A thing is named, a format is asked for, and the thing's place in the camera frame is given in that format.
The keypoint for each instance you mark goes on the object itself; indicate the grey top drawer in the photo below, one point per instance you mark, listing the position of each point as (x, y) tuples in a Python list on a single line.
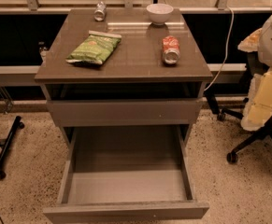
[(124, 112)]

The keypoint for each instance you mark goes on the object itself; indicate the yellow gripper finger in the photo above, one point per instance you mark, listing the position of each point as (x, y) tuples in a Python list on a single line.
[(258, 110), (250, 43)]

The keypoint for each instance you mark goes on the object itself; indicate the black wheeled stand base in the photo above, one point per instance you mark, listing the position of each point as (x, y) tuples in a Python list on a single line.
[(17, 124)]

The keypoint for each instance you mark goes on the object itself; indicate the red soda can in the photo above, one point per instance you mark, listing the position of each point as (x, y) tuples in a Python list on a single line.
[(171, 51)]

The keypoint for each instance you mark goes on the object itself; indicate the open grey middle drawer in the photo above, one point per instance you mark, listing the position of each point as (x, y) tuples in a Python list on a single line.
[(125, 173)]

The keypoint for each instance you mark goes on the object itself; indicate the white bowl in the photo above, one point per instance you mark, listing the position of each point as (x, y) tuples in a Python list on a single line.
[(159, 13)]

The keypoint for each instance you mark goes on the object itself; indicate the grey drawer cabinet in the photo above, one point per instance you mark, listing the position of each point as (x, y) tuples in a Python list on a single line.
[(134, 71)]

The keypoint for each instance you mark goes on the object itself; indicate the silver soda can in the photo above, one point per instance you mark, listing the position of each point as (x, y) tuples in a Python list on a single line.
[(100, 11)]

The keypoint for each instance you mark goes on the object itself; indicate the green jalapeno chip bag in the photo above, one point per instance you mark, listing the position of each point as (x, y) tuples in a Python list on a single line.
[(95, 49)]

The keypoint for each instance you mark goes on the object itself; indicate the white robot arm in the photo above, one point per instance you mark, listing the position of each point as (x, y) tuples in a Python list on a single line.
[(265, 44)]

